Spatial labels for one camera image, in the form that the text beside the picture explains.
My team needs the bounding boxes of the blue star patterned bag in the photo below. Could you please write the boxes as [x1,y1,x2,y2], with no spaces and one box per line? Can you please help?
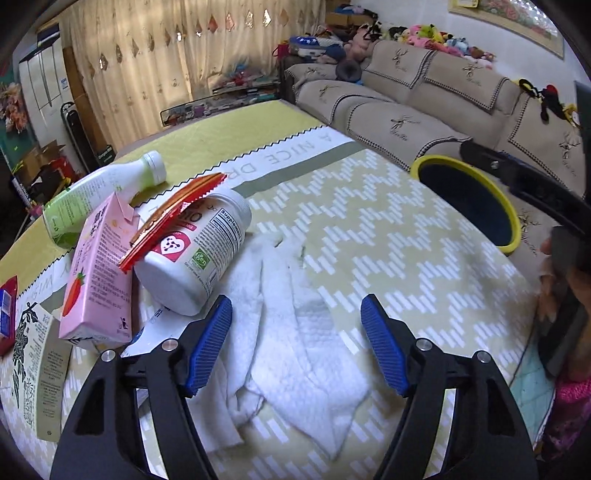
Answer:
[288,34,338,54]

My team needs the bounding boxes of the white pill bottle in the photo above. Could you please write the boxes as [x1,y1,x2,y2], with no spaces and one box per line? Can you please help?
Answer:
[134,187,252,317]

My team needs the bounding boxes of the green white plastic bottle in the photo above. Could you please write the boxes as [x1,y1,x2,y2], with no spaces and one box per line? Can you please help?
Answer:
[42,151,168,250]

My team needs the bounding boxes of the blue red small box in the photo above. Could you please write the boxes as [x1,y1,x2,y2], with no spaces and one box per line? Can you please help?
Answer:
[0,276,19,356]

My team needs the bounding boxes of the black yellow plush toy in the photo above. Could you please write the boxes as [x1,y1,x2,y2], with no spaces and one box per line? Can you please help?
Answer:
[519,78,580,125]

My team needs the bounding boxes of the pink plush bear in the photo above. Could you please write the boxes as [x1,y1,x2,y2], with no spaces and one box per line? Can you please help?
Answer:
[346,32,377,63]

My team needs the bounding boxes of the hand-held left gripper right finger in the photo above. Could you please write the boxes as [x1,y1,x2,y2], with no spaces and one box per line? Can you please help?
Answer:
[360,293,541,480]

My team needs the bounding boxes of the dark round cushion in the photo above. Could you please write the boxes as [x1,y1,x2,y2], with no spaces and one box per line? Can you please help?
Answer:
[335,61,363,84]

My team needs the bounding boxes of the open cardboard boxes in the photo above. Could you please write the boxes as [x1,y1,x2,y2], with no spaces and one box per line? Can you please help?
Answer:
[21,143,70,185]

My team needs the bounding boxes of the cream curtains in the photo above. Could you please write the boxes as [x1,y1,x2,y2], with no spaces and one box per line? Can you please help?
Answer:
[60,0,328,148]

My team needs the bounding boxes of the row of plush toys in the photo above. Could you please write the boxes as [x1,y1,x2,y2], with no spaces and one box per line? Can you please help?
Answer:
[388,23,497,63]

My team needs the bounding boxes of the yellow rimmed dark bin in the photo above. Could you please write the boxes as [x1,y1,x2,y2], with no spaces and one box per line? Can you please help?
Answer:
[410,154,525,257]

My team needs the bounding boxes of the green printed paper box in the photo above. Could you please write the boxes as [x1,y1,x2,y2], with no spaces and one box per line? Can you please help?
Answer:
[0,300,72,439]

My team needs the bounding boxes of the beige sofa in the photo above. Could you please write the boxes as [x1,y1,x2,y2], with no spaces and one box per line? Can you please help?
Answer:
[281,39,591,259]

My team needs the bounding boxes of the black white tower fan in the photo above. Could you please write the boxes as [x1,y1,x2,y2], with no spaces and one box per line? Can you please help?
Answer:
[60,102,100,174]

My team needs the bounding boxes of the low table with books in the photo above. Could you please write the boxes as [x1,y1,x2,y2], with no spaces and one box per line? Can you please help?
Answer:
[159,85,282,127]

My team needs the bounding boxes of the red snack packet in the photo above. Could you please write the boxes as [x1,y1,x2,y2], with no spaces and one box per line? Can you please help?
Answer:
[119,173,227,271]

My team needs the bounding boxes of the patterned green tablecloth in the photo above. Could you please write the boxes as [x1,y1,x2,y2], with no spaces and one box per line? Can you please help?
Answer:
[0,99,543,480]

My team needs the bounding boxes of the white paper towel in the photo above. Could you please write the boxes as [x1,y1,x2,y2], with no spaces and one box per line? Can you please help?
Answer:
[185,231,370,462]

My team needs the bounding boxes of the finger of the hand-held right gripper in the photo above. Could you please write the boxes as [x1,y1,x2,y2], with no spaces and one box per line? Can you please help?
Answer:
[459,140,591,241]

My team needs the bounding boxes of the artificial flower decoration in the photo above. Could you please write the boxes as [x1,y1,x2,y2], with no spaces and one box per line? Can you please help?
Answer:
[0,83,28,134]

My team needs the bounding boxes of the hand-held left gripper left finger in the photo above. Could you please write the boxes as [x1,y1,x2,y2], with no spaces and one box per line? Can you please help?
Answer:
[50,294,234,480]

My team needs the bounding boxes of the pink strawberry drink carton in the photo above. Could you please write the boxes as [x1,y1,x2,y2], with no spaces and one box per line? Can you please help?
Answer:
[58,191,144,344]

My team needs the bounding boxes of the person's right hand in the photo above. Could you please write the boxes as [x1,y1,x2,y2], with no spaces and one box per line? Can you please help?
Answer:
[537,237,561,324]

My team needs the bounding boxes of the framed wall picture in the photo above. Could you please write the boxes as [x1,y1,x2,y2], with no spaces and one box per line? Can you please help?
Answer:
[448,0,566,58]

